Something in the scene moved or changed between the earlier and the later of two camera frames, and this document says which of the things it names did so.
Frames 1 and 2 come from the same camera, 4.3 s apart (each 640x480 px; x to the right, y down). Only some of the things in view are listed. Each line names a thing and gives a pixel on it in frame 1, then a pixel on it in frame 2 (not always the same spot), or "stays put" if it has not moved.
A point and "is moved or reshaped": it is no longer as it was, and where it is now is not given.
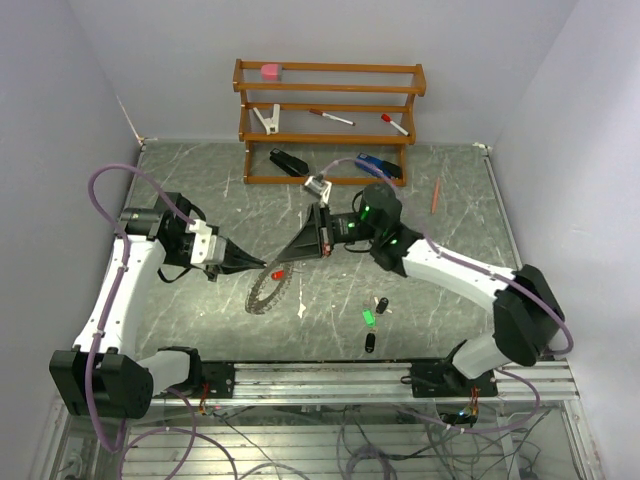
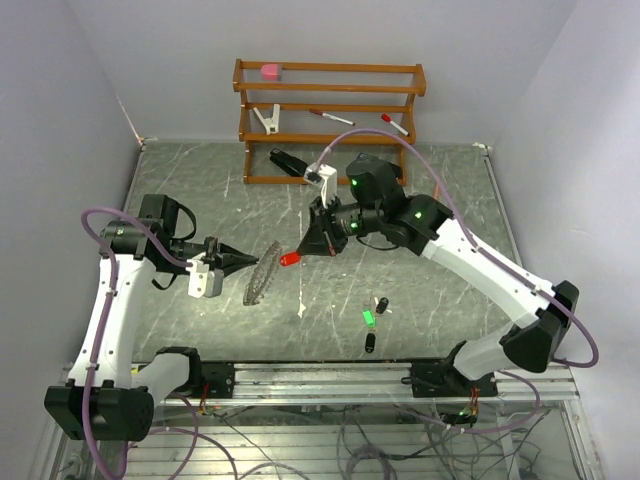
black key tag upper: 382,305 stays put
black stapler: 290,164 stays put
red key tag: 277,275 is moved or reshaped
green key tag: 369,317 stays put
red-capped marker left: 322,113 stays put
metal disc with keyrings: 280,271 is moved or reshaped
